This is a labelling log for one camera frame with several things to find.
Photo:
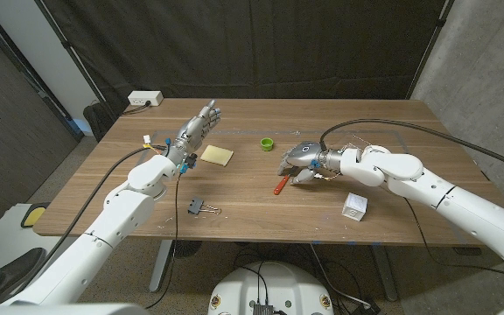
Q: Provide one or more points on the black binder clip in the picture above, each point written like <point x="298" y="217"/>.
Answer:
<point x="196" y="205"/>

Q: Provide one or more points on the dark leather shoe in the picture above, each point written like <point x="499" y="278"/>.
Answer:
<point x="16" y="273"/>

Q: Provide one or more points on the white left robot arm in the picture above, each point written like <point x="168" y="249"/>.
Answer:
<point x="116" y="219"/>

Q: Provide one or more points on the small green cap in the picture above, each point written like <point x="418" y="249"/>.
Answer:
<point x="267" y="144"/>

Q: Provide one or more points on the grey table leg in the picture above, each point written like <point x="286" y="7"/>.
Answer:
<point x="161" y="267"/>
<point x="384" y="273"/>

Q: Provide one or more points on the yellow black foot pedal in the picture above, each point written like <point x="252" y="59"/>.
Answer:
<point x="34" y="215"/>

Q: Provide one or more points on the black backdrop stand pole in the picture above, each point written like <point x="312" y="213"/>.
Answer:
<point x="429" y="46"/>
<point x="70" y="50"/>

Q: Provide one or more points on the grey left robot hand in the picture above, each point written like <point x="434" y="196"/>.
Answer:
<point x="191" y="131"/>

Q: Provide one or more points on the black fabric backdrop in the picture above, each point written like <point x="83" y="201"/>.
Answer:
<point x="252" y="44"/>

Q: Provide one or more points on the clear plastic clamshell container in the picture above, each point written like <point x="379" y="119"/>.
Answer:
<point x="359" y="144"/>

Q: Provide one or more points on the white floor board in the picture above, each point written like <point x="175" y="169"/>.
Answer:
<point x="2" y="232"/>

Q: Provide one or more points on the white power strip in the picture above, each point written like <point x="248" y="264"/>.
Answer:
<point x="144" y="98"/>

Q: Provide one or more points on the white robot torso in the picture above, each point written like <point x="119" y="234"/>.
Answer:
<point x="269" y="289"/>

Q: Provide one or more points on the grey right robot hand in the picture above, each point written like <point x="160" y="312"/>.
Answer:
<point x="304" y="154"/>

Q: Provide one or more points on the yellow sticky note pad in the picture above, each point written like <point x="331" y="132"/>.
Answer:
<point x="217" y="155"/>

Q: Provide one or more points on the white cube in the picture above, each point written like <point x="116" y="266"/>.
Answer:
<point x="354" y="206"/>

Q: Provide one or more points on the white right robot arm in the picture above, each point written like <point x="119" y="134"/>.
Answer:
<point x="431" y="188"/>

